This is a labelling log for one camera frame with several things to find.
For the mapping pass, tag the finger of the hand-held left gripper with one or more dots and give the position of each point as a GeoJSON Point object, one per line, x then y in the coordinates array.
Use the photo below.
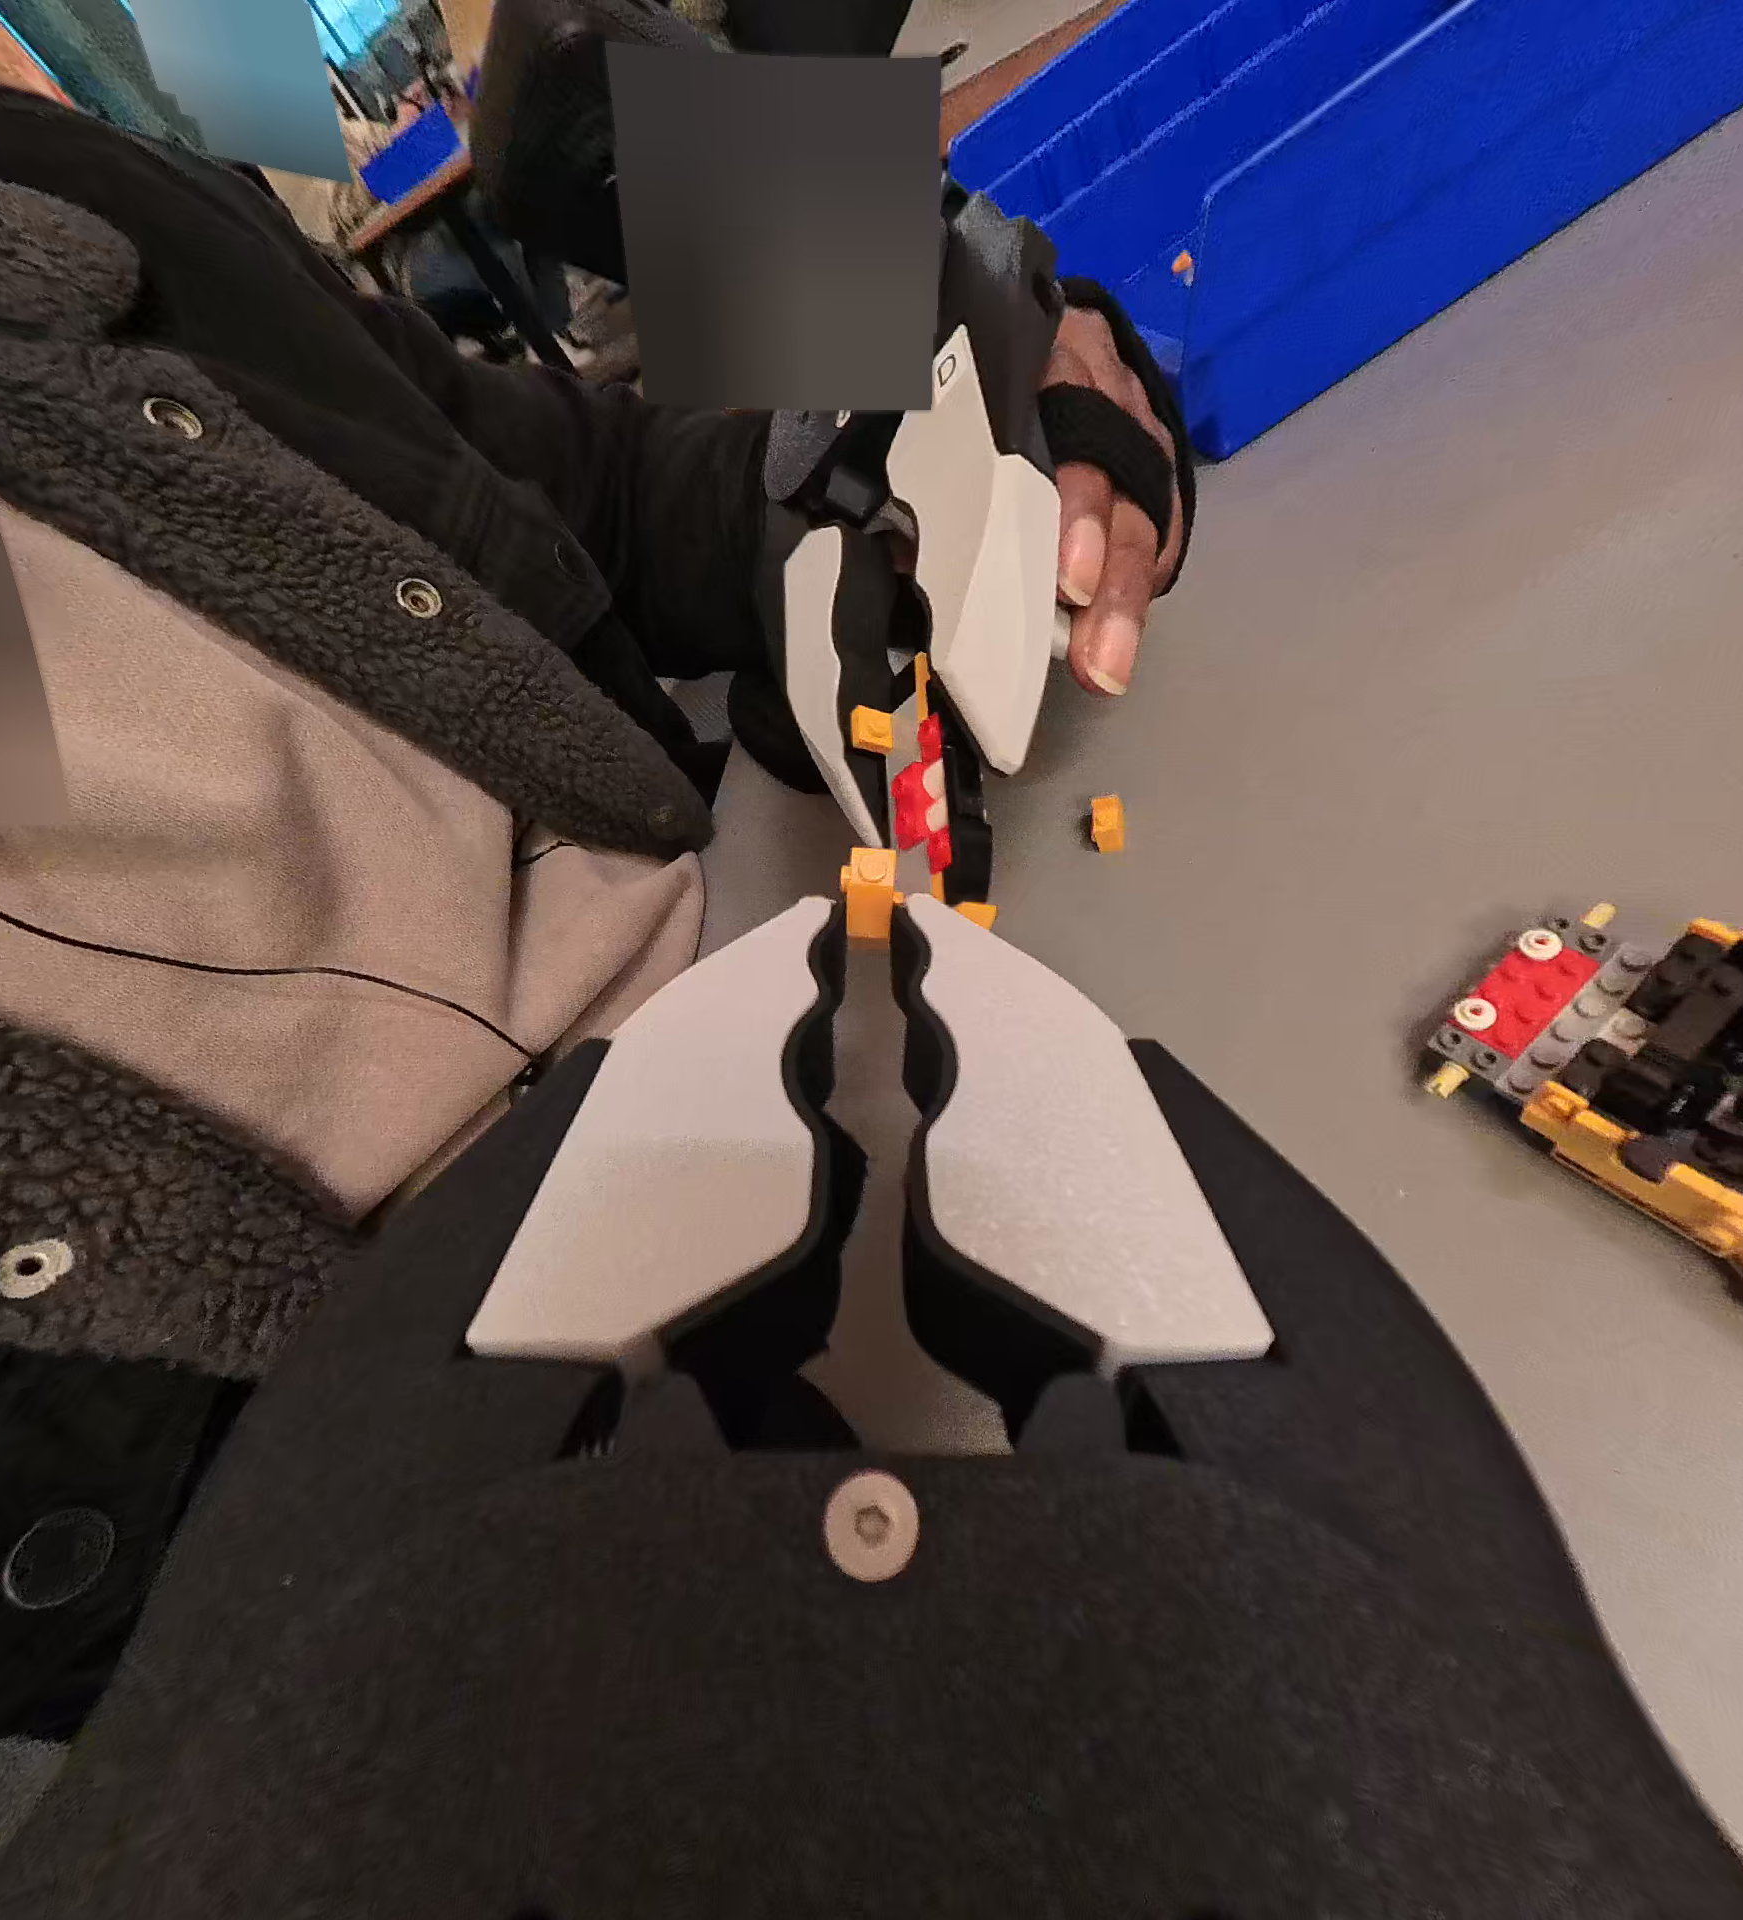
{"type": "Point", "coordinates": [814, 645]}
{"type": "Point", "coordinates": [990, 572]}

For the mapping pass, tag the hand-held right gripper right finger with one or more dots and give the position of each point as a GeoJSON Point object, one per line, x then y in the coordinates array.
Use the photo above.
{"type": "Point", "coordinates": [1080, 1170]}

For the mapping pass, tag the wooden edge desk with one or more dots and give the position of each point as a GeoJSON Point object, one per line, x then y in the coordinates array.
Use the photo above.
{"type": "Point", "coordinates": [423, 209]}

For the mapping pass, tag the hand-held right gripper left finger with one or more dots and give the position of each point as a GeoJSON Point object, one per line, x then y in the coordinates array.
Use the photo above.
{"type": "Point", "coordinates": [661, 1170]}

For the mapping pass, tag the orange lego car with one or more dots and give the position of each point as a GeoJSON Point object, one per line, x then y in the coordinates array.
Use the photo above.
{"type": "Point", "coordinates": [1530, 999]}

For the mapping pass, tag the beige sweatshirt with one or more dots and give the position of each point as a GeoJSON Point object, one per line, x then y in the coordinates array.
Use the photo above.
{"type": "Point", "coordinates": [285, 841]}

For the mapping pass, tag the small orange lego brick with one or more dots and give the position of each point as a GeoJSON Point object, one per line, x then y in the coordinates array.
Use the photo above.
{"type": "Point", "coordinates": [1107, 823]}
{"type": "Point", "coordinates": [868, 900]}

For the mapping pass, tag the black high-back chair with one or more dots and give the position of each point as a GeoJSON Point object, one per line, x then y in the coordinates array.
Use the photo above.
{"type": "Point", "coordinates": [540, 135]}

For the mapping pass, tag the person's left hand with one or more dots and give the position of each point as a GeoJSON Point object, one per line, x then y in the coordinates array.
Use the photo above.
{"type": "Point", "coordinates": [1112, 572]}

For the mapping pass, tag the dark grey fleece jacket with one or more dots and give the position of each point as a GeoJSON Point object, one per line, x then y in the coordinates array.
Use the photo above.
{"type": "Point", "coordinates": [211, 495]}

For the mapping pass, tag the small blue bin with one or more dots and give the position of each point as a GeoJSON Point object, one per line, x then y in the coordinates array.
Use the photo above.
{"type": "Point", "coordinates": [415, 152]}

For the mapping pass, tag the black red orange lego subassembly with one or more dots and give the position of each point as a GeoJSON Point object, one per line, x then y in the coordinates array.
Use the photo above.
{"type": "Point", "coordinates": [924, 797]}

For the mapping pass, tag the blue plastic bin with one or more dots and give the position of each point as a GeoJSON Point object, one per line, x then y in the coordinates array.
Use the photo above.
{"type": "Point", "coordinates": [1412, 225]}

